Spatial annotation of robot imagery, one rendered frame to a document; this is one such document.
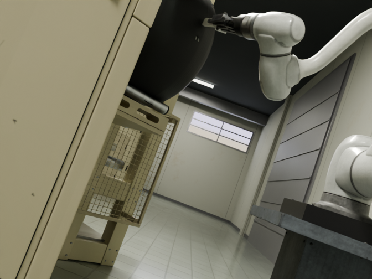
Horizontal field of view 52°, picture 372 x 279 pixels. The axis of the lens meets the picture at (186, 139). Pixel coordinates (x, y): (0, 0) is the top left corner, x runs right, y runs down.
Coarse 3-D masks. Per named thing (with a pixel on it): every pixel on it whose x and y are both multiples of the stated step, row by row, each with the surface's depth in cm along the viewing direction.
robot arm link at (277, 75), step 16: (368, 16) 126; (352, 32) 127; (336, 48) 128; (272, 64) 124; (288, 64) 124; (304, 64) 128; (320, 64) 129; (272, 80) 126; (288, 80) 126; (272, 96) 129
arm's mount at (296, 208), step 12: (288, 204) 135; (300, 204) 122; (312, 204) 118; (300, 216) 117; (312, 216) 115; (324, 216) 115; (336, 216) 115; (336, 228) 114; (348, 228) 114; (360, 228) 114; (360, 240) 114
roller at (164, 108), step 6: (126, 90) 148; (132, 90) 149; (138, 90) 152; (132, 96) 151; (138, 96) 152; (144, 96) 154; (150, 96) 156; (144, 102) 155; (150, 102) 156; (156, 102) 158; (162, 102) 162; (156, 108) 160; (162, 108) 161; (168, 108) 163; (162, 114) 164
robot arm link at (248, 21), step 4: (248, 16) 128; (252, 16) 127; (256, 16) 125; (244, 20) 129; (248, 20) 127; (252, 20) 125; (244, 24) 128; (248, 24) 127; (252, 24) 125; (244, 28) 128; (248, 28) 127; (244, 32) 129; (248, 32) 128; (244, 36) 131; (248, 36) 129; (252, 36) 127; (256, 40) 129
